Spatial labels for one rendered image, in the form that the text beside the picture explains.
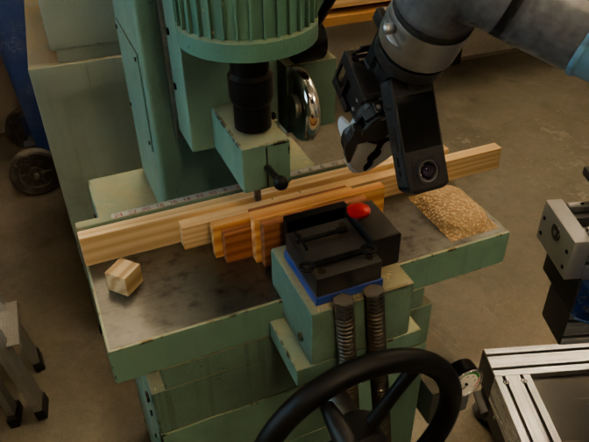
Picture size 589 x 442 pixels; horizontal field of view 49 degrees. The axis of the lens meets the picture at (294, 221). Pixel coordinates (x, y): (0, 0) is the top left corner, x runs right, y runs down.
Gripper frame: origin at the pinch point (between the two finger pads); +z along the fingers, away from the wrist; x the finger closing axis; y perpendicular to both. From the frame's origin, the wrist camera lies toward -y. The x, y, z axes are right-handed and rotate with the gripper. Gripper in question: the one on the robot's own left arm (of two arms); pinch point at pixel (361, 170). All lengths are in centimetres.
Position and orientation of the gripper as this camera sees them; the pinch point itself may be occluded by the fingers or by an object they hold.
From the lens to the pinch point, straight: 77.3
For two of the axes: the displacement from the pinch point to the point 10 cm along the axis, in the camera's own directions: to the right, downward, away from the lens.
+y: -3.2, -8.8, 3.5
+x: -9.3, 2.2, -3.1
